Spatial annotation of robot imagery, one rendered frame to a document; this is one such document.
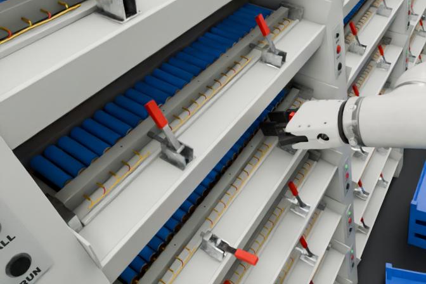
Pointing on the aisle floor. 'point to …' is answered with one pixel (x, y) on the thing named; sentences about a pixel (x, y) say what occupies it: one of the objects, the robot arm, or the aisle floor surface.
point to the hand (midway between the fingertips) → (274, 123)
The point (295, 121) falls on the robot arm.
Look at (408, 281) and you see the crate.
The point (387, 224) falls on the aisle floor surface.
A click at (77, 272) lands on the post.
